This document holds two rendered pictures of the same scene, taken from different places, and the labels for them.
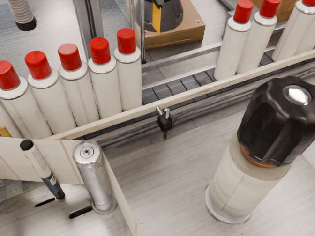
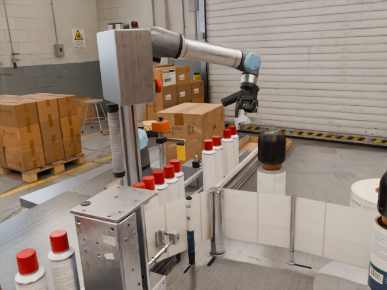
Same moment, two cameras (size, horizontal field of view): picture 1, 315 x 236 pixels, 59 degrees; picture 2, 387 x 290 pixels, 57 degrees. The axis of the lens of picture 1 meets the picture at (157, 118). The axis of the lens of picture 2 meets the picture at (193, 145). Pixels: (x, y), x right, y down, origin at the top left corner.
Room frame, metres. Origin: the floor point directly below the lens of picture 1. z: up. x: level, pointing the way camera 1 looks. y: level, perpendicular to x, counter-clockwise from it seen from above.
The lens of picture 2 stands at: (-0.48, 0.64, 1.43)
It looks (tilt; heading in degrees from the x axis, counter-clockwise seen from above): 16 degrees down; 324
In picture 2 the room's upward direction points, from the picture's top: 2 degrees counter-clockwise
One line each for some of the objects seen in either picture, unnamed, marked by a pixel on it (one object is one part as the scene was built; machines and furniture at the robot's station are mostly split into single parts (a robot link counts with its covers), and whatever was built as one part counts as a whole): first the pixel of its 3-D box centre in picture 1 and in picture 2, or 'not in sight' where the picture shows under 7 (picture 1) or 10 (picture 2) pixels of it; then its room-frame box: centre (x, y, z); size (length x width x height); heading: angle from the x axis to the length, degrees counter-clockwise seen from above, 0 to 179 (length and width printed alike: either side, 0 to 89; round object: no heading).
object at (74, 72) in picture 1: (79, 90); (160, 203); (0.36, 0.15, 0.98); 0.05 x 0.05 x 0.20
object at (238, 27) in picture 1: (233, 45); (209, 166); (0.52, -0.16, 0.98); 0.05 x 0.05 x 0.20
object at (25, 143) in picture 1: (46, 174); (190, 231); (0.19, 0.17, 0.97); 0.02 x 0.02 x 0.19
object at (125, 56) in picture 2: not in sight; (125, 66); (0.44, 0.19, 1.38); 0.17 x 0.10 x 0.19; 172
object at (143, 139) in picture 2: not in sight; (133, 147); (0.78, 0.02, 1.04); 0.13 x 0.12 x 0.14; 164
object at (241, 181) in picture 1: (253, 162); (271, 179); (0.20, -0.14, 1.03); 0.09 x 0.09 x 0.30
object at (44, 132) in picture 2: not in sight; (25, 132); (4.35, -0.26, 0.45); 1.20 x 0.84 x 0.89; 20
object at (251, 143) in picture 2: not in sight; (262, 147); (0.86, -0.84, 0.85); 0.30 x 0.26 x 0.04; 117
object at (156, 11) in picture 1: (156, 16); (181, 151); (0.45, 0.01, 1.09); 0.03 x 0.01 x 0.06; 27
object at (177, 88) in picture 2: not in sight; (162, 104); (4.17, -2.22, 0.57); 1.20 x 0.85 x 1.14; 111
